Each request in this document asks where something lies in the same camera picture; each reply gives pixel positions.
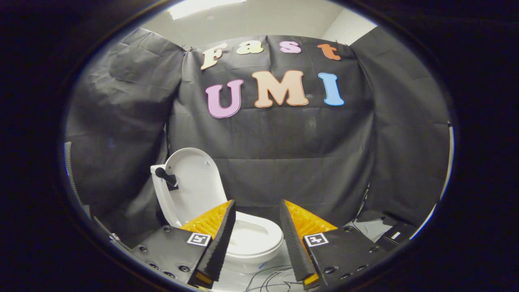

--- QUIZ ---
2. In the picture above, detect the white toilet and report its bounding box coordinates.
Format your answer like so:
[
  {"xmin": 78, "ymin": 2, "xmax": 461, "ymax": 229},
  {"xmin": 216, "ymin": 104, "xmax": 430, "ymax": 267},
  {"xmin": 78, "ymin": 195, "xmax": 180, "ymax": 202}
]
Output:
[{"xmin": 150, "ymin": 164, "xmax": 284, "ymax": 274}]

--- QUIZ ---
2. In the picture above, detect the tangle of thin cables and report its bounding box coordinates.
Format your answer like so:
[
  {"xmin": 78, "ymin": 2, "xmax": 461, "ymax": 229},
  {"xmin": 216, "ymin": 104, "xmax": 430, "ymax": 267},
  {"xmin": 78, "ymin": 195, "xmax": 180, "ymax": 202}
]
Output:
[{"xmin": 243, "ymin": 265, "xmax": 305, "ymax": 292}]

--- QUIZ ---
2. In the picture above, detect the black box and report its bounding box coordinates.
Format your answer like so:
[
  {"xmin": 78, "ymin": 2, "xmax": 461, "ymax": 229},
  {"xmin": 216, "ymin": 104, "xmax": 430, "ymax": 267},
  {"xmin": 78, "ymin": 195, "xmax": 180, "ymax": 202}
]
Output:
[{"xmin": 375, "ymin": 216, "xmax": 419, "ymax": 246}]

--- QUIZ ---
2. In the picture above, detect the white toilet lid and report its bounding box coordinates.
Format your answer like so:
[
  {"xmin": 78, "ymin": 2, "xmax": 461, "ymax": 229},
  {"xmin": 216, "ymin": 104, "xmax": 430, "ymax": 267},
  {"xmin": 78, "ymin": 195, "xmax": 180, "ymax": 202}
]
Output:
[{"xmin": 154, "ymin": 148, "xmax": 229, "ymax": 228}]

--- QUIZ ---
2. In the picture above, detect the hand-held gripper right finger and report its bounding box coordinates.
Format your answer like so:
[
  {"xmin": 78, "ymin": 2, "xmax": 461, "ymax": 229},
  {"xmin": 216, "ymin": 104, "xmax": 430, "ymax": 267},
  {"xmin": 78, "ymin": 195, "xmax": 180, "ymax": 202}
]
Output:
[{"xmin": 279, "ymin": 199, "xmax": 388, "ymax": 291}]

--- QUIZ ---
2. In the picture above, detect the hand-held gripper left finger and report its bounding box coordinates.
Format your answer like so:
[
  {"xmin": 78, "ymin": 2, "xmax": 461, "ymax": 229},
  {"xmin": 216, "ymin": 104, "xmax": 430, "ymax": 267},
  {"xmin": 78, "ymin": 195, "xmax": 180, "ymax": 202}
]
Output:
[{"xmin": 131, "ymin": 199, "xmax": 236, "ymax": 290}]

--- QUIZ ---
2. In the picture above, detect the black backdrop cloth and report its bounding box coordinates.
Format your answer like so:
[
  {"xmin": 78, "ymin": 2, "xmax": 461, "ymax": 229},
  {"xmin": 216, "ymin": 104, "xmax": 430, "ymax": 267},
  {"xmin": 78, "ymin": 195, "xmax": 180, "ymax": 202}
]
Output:
[{"xmin": 65, "ymin": 26, "xmax": 451, "ymax": 244}]

